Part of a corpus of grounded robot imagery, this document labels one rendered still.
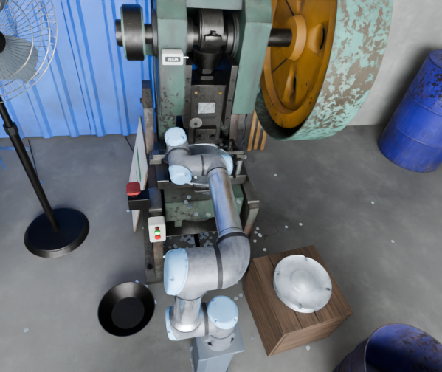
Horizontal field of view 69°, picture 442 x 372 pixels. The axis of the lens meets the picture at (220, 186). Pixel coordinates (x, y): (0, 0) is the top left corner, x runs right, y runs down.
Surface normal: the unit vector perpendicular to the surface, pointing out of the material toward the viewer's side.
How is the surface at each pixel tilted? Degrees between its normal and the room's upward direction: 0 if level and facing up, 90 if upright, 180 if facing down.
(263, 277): 0
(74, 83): 90
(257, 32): 90
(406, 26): 90
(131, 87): 90
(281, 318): 0
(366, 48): 71
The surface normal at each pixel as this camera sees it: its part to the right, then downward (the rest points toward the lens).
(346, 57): 0.22, 0.51
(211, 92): 0.19, 0.73
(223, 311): 0.23, -0.69
